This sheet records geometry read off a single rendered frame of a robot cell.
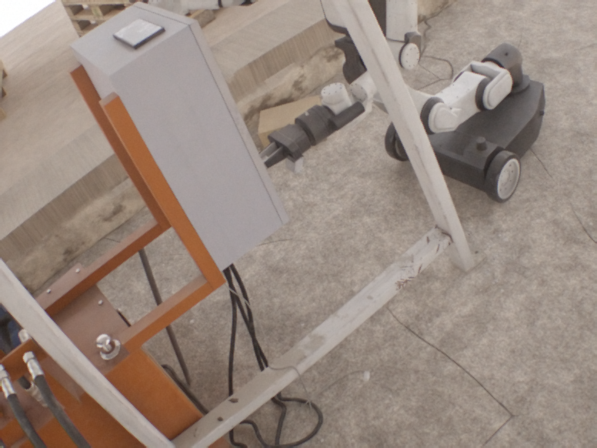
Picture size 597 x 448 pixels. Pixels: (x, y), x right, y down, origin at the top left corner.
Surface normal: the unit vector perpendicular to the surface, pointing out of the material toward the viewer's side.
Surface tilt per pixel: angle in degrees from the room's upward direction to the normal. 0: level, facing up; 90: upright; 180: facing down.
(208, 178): 90
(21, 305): 93
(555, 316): 0
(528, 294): 0
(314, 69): 75
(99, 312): 0
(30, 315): 93
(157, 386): 90
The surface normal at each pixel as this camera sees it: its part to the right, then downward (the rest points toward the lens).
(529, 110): -0.32, -0.70
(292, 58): 0.54, 0.41
